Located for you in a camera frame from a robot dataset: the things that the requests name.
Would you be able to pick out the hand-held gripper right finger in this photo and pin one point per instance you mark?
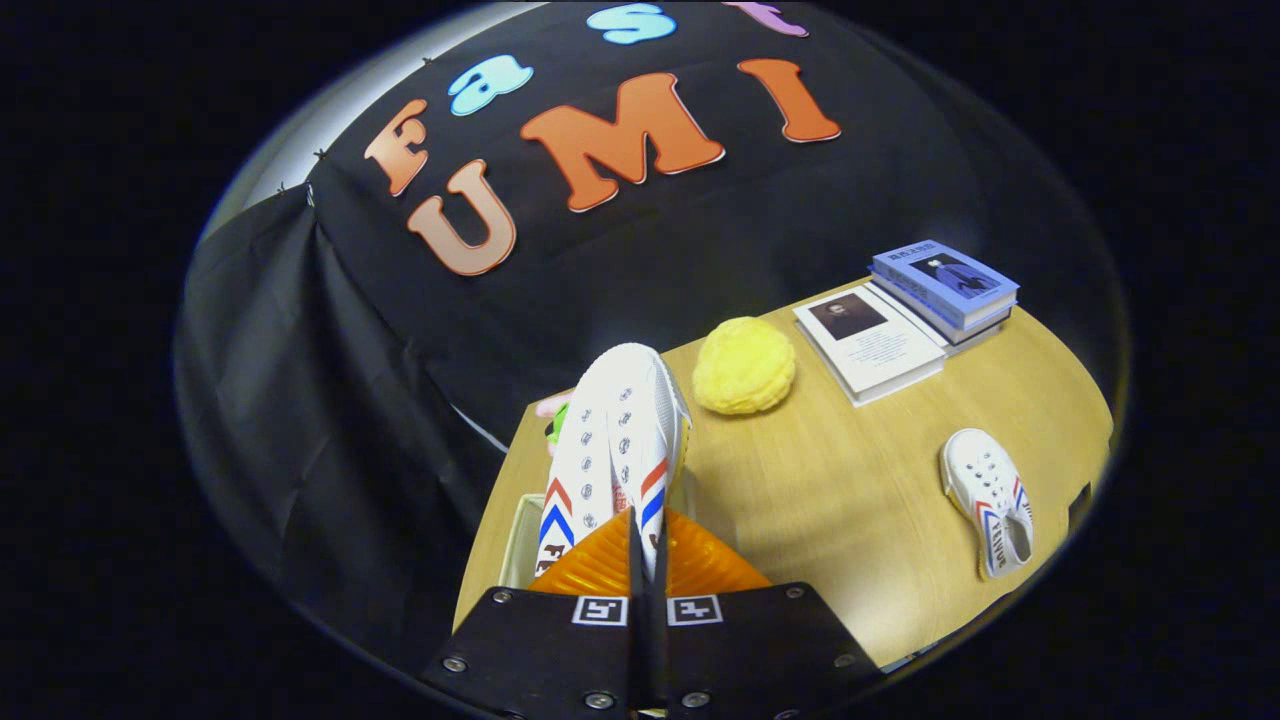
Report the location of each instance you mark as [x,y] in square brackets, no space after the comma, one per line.
[760,650]

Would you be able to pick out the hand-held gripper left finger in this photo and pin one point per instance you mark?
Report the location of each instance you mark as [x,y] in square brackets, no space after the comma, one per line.
[540,650]

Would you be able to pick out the beige fabric storage box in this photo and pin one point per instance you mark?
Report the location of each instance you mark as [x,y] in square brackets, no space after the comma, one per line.
[520,545]

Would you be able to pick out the white canvas shoe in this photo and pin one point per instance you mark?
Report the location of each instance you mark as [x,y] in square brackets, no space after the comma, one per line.
[985,490]
[620,420]

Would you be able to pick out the pink starfish plush toy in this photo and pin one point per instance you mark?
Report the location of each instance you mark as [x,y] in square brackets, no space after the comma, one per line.
[553,406]

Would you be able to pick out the yellow fluffy plush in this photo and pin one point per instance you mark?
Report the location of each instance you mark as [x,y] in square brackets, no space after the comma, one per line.
[745,365]

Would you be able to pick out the white book with portrait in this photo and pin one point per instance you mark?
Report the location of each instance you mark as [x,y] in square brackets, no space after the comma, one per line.
[880,350]

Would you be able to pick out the black tape patch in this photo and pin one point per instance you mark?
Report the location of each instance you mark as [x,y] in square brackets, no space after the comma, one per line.
[1078,505]

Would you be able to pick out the dark-edged book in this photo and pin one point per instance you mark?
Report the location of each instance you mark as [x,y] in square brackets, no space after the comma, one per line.
[965,330]

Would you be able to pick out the blue book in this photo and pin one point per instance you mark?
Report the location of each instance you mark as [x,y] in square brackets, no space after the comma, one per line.
[945,275]

